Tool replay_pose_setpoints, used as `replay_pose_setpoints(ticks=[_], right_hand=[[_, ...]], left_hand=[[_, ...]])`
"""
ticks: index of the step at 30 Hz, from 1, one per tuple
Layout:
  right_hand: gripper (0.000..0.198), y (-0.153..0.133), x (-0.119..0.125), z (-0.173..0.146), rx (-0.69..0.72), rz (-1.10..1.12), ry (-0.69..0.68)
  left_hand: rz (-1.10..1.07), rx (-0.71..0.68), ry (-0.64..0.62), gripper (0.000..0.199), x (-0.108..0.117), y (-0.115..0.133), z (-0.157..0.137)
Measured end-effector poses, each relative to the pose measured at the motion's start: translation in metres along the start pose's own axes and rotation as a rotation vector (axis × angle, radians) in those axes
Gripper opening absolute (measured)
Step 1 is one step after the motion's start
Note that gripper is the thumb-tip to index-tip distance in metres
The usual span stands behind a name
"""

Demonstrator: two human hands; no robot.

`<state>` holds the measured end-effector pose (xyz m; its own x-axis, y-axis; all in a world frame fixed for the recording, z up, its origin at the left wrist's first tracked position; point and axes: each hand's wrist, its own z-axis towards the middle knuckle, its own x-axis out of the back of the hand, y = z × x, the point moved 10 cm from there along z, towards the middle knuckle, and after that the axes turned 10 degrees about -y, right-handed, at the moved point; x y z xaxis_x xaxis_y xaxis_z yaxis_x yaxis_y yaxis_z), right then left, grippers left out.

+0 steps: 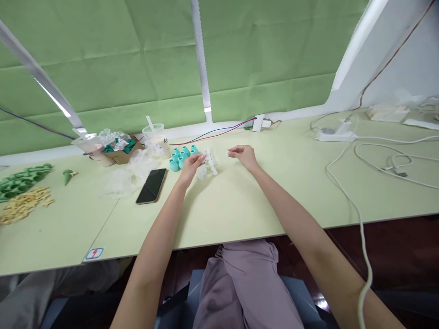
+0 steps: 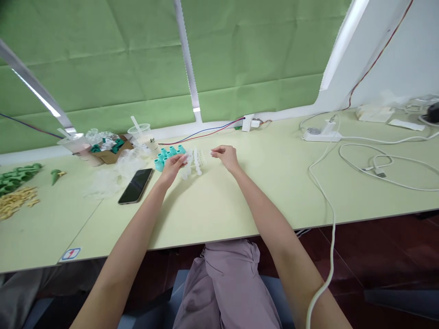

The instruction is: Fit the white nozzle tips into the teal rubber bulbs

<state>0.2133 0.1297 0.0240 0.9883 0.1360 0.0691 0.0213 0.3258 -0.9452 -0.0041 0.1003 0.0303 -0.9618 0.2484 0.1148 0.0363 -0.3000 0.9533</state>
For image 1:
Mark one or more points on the person's right hand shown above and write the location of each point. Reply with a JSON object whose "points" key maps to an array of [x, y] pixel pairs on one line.
{"points": [[247, 157]]}

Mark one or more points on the person's left hand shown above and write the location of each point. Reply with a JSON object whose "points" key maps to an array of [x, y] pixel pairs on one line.
{"points": [[191, 168]]}

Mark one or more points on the person's left fingers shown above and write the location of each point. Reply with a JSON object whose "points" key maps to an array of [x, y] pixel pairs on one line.
{"points": [[199, 159]]}

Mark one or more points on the person's right fingers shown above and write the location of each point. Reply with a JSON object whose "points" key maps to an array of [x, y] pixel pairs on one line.
{"points": [[236, 150]]}

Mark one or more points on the group of teal plastic bottles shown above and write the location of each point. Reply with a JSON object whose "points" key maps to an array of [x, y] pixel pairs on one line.
{"points": [[181, 157]]}

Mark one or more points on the plastic cup with beige drink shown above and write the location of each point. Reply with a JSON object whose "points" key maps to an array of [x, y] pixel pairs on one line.
{"points": [[157, 141]]}

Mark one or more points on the black smartphone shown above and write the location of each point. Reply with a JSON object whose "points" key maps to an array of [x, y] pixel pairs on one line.
{"points": [[151, 186]]}

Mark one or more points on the white drinking straw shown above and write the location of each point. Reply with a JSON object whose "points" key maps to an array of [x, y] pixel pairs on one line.
{"points": [[149, 122]]}

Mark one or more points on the pile of clear plastic bags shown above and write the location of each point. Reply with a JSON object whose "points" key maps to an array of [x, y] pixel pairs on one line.
{"points": [[125, 174]]}

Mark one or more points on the cardboard box with green parts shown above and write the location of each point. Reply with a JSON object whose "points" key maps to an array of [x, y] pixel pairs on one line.
{"points": [[121, 149]]}

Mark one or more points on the white power strip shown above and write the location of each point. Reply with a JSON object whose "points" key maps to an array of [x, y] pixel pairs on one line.
{"points": [[336, 134]]}

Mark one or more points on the window with green paper cover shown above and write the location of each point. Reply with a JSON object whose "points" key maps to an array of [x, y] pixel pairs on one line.
{"points": [[171, 58]]}

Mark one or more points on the plastic cup with pink drink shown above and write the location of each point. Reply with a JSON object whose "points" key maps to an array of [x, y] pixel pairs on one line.
{"points": [[92, 150]]}

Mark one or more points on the single green plastic cone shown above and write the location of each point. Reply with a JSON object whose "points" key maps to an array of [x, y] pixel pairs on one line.
{"points": [[67, 177]]}

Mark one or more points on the red lightning sticker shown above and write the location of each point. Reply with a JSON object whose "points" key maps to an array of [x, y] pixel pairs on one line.
{"points": [[94, 254]]}

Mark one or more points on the packet of tissues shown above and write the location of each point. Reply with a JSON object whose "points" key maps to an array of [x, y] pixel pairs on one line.
{"points": [[387, 111]]}

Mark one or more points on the grey-blue chair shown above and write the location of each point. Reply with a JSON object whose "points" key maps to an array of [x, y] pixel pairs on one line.
{"points": [[301, 298]]}

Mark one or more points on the pile of green cone parts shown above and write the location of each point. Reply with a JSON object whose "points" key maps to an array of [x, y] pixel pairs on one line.
{"points": [[21, 182]]}

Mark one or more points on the pile of yellow plastic pieces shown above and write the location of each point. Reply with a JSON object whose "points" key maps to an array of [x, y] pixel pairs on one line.
{"points": [[24, 205]]}

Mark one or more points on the white paper sheet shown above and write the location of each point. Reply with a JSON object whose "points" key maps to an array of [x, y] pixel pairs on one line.
{"points": [[421, 123]]}

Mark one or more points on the white wall adapter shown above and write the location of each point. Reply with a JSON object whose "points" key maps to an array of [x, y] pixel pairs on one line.
{"points": [[260, 123]]}

